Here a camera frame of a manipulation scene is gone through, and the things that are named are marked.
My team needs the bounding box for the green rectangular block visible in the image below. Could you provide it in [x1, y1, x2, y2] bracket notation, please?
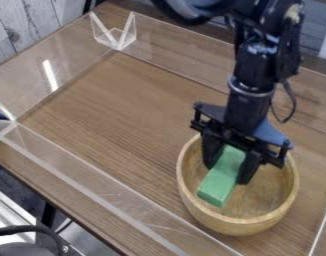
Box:
[196, 146, 245, 207]

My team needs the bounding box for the clear acrylic enclosure wall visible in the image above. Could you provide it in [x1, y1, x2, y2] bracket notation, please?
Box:
[0, 6, 326, 256]

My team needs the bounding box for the black table leg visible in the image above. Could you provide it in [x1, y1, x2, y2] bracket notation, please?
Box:
[41, 203, 56, 228]

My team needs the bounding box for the black cable lower left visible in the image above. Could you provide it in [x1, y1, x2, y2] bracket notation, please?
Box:
[0, 224, 64, 256]

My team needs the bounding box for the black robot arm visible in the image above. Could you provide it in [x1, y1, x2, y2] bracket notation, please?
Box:
[150, 0, 304, 184]

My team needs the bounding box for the brown wooden bowl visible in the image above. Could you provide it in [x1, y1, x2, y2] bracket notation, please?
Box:
[176, 135, 299, 236]

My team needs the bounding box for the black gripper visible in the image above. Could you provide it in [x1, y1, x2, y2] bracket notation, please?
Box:
[189, 76, 292, 185]

